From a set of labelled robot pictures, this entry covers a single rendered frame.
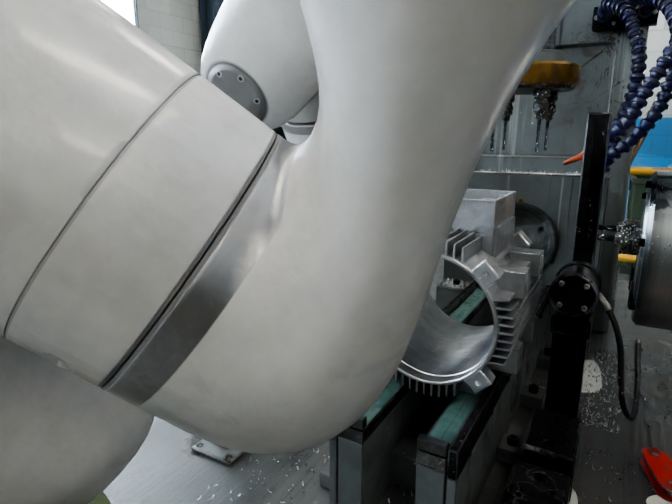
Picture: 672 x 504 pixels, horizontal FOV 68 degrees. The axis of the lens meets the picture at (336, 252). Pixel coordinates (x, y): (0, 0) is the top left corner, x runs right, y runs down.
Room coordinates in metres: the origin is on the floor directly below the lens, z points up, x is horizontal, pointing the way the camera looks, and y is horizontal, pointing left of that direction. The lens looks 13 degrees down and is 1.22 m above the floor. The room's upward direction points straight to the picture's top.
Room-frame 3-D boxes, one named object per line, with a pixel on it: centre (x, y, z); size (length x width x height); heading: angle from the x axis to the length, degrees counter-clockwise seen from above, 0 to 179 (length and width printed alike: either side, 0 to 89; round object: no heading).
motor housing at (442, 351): (0.62, -0.15, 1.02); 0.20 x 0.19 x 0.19; 150
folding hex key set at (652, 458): (0.54, -0.41, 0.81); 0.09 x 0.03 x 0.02; 166
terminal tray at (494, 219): (0.66, -0.17, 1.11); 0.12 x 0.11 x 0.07; 150
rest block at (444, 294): (1.02, -0.26, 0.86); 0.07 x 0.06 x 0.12; 60
